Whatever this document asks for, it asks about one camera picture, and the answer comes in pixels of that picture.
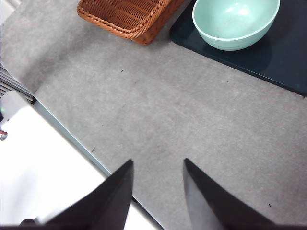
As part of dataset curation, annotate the brown wicker basket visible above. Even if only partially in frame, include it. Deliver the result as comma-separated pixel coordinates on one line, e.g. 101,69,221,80
76,0,185,46

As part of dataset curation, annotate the black rectangular tray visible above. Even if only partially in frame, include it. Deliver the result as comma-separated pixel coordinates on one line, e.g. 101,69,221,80
169,0,307,97

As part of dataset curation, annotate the ribbed grey aluminium profile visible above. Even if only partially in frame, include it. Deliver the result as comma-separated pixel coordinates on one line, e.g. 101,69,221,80
0,62,36,104

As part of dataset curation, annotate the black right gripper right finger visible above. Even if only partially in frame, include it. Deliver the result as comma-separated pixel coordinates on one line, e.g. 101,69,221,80
183,158,276,230

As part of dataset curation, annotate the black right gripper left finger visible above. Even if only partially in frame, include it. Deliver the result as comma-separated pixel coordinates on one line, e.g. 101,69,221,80
47,159,134,230

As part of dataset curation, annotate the mint green bowl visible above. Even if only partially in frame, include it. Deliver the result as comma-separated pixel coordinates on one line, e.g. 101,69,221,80
192,0,281,51

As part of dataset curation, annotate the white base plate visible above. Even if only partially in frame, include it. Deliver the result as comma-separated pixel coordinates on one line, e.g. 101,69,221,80
0,91,166,230

